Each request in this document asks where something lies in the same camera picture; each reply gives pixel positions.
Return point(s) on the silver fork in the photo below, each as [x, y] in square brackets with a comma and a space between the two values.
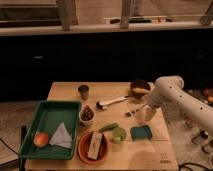
[132, 112]

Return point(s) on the wooden window frame rail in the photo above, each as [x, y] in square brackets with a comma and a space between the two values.
[43, 17]

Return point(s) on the green plastic tray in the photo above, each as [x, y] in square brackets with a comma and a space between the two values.
[47, 118]

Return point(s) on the red orange apple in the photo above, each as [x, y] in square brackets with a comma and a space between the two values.
[41, 140]

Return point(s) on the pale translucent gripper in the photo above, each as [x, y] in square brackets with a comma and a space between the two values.
[149, 114]

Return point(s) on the white cup with dark contents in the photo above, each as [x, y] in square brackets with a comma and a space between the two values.
[86, 116]

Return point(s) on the green sponge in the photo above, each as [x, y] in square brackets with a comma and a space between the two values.
[141, 132]

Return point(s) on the green pepper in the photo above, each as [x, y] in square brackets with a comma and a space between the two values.
[108, 127]

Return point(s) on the white folded cloth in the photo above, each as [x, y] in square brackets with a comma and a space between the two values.
[61, 137]

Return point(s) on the white box on plate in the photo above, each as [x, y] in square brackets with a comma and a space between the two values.
[94, 146]

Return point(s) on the orange plate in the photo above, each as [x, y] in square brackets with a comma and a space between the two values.
[83, 147]

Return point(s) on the yellow banana in bowl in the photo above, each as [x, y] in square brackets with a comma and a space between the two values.
[140, 90]

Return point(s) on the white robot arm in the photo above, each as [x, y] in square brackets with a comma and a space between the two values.
[171, 88]

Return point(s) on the dark brown bowl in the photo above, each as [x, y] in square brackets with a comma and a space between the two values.
[140, 84]

